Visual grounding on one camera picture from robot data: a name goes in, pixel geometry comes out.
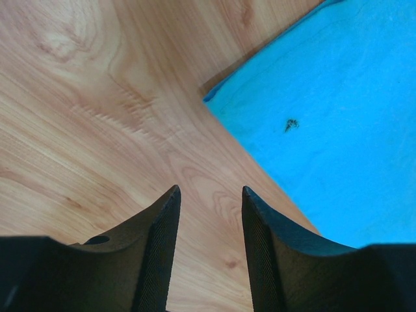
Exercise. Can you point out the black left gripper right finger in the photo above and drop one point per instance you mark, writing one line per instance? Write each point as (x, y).
(293, 269)

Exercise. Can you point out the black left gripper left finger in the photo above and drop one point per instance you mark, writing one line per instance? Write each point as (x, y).
(127, 268)

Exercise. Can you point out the light blue t-shirt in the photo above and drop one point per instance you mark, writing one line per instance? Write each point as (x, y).
(327, 110)

